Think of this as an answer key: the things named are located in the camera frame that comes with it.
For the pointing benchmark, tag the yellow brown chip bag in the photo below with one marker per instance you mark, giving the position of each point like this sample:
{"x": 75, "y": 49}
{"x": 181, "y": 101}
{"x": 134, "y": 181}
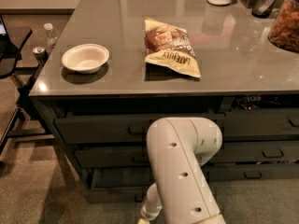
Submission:
{"x": 169, "y": 46}

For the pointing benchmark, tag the black container with scoop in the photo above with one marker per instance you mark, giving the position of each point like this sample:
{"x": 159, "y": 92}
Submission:
{"x": 263, "y": 8}

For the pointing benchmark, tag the dark drawer cabinet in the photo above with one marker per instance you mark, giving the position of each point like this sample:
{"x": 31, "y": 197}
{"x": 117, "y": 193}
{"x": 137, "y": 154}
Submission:
{"x": 240, "y": 69}

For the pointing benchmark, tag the silver soda can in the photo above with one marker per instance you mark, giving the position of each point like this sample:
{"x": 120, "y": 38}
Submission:
{"x": 41, "y": 55}

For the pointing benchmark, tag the drawer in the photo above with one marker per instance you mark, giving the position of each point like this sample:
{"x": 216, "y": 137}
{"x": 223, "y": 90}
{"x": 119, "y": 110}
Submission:
{"x": 96, "y": 129}
{"x": 117, "y": 184}
{"x": 116, "y": 156}
{"x": 251, "y": 172}
{"x": 273, "y": 123}
{"x": 257, "y": 152}

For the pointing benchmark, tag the white paper bowl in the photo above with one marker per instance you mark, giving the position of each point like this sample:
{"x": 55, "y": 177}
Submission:
{"x": 85, "y": 58}

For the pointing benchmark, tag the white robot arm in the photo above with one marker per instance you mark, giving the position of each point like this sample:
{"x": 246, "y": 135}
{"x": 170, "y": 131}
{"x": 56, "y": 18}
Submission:
{"x": 177, "y": 149}

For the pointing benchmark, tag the clear plastic water bottle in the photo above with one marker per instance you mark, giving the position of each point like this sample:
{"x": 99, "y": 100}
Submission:
{"x": 52, "y": 37}

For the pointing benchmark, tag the glass jar of snacks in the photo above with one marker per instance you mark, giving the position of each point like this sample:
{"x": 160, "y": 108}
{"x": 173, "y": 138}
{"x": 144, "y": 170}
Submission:
{"x": 284, "y": 32}

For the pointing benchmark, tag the black side chair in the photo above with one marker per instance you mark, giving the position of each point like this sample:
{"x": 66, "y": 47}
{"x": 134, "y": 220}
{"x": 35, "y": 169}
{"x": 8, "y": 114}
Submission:
{"x": 24, "y": 79}

